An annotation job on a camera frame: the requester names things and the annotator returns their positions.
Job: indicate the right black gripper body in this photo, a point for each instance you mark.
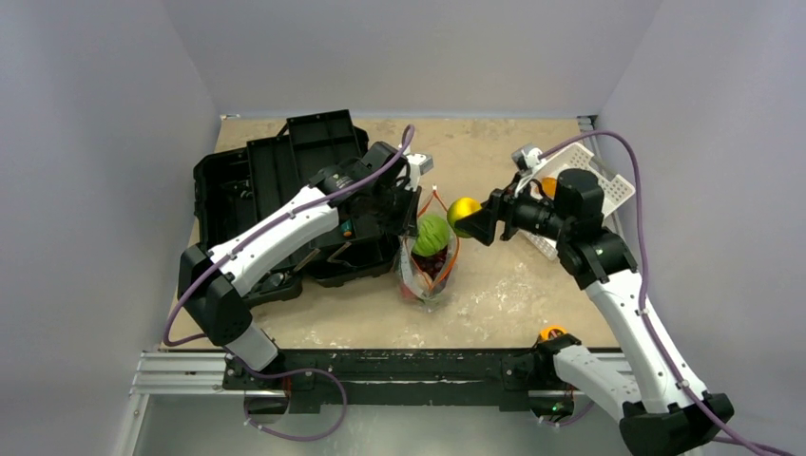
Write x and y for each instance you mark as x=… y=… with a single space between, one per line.
x=499 y=212

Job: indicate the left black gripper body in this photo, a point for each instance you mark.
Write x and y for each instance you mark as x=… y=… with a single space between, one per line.
x=393 y=205

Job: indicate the green cabbage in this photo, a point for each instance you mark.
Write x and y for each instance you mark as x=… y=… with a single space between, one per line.
x=433 y=235

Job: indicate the yellow orange fruit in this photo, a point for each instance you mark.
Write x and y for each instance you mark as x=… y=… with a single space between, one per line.
x=459 y=209

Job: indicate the clear zip bag orange zipper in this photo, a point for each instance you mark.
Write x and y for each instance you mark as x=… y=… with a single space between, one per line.
x=405 y=269

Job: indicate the dark red grapes bunch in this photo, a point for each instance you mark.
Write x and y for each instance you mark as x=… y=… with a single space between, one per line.
x=435 y=266

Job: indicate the pink peach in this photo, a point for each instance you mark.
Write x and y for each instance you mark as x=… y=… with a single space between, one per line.
x=412 y=293

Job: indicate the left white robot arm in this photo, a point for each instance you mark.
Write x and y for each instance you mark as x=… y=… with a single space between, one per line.
x=213 y=282

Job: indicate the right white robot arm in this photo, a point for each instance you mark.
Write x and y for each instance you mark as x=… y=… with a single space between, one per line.
x=663 y=408

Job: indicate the orange carrot pieces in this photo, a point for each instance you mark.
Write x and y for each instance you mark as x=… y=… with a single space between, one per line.
x=549 y=186

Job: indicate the white plastic basket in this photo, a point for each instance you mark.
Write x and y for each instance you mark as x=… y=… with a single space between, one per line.
x=617 y=189

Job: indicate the black toolbox tray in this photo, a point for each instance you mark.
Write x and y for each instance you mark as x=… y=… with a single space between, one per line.
x=281 y=165

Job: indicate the orange emergency button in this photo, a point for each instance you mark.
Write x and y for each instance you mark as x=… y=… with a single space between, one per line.
x=550 y=332

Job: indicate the black plastic toolbox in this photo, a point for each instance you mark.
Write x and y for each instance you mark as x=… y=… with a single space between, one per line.
x=225 y=208

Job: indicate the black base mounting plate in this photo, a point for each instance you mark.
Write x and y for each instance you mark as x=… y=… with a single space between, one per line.
x=511 y=380

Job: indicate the green handle screwdriver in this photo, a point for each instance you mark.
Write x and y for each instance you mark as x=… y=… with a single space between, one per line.
x=347 y=229

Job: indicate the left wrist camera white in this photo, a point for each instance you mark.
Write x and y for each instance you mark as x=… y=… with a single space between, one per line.
x=416 y=166

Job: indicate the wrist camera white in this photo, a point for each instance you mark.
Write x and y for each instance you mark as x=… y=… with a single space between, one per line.
x=416 y=166
x=528 y=162

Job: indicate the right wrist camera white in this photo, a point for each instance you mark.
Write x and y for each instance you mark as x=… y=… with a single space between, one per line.
x=528 y=162

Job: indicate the aluminium frame rail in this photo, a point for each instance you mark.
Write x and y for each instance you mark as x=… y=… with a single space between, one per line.
x=202 y=373

